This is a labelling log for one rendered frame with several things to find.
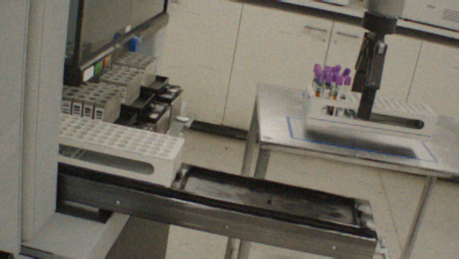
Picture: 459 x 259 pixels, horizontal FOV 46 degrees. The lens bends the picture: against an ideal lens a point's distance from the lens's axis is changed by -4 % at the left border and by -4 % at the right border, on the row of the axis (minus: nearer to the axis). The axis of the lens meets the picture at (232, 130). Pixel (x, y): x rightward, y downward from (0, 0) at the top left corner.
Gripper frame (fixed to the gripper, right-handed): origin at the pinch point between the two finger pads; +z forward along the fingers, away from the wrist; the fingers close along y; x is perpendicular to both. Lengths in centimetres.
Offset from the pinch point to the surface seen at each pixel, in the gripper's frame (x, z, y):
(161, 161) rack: 39, 5, -39
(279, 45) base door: 3, 28, 192
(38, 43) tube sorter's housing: 57, -14, -51
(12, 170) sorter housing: 57, 2, -57
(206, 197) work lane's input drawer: 31, 9, -40
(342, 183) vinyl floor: -42, 91, 159
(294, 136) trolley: 14.0, 8.8, -5.9
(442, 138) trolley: -26.6, 8.9, 11.1
